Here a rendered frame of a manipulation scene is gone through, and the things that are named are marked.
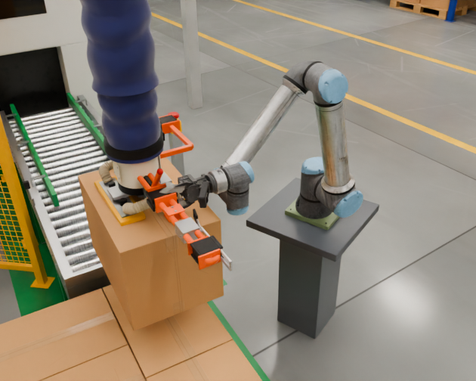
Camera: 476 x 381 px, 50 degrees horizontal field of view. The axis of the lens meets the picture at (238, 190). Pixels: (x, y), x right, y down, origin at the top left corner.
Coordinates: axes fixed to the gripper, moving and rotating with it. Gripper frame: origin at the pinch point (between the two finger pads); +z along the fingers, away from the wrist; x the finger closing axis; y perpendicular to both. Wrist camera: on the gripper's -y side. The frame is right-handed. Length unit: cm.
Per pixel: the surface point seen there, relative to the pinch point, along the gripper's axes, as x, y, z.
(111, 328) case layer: -70, 20, 25
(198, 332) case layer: -70, -2, -7
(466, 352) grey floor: -125, -43, -144
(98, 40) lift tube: 54, 20, 9
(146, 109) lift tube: 28.5, 17.0, -3.6
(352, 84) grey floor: -127, 298, -356
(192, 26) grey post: -37, 334, -167
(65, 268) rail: -65, 64, 33
